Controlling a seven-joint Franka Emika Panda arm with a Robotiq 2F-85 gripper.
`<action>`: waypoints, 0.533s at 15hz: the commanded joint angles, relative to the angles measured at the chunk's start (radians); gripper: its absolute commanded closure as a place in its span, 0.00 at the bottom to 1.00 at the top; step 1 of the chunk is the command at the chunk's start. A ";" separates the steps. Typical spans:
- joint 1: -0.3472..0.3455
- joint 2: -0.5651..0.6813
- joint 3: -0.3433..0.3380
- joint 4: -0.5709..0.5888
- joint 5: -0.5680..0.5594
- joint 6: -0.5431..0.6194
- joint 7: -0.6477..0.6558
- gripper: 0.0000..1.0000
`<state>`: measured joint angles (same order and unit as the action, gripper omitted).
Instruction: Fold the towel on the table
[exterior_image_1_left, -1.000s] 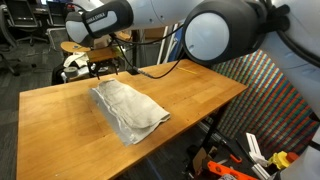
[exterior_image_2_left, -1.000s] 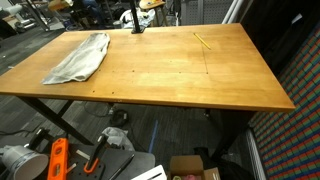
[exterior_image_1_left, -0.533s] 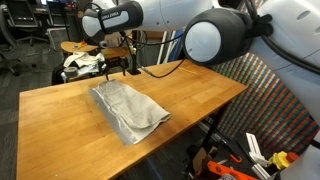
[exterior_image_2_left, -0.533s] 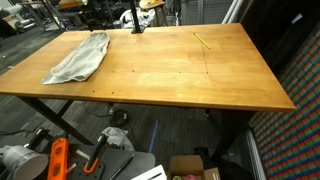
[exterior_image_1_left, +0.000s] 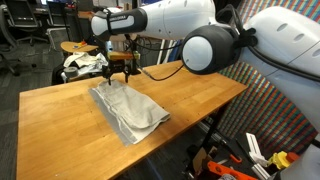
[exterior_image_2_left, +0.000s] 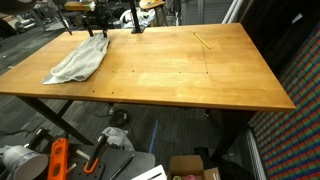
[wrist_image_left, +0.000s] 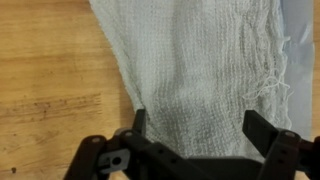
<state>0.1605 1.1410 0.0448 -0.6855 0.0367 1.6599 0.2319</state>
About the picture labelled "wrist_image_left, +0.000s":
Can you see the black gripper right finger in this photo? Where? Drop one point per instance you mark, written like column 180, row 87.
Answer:
column 263, row 136

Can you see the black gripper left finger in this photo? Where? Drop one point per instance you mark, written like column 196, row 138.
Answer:
column 133, row 156

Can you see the white woven towel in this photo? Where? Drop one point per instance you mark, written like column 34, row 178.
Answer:
column 206, row 73

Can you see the grey duct tape strip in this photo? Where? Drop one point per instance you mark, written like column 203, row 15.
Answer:
column 300, row 60

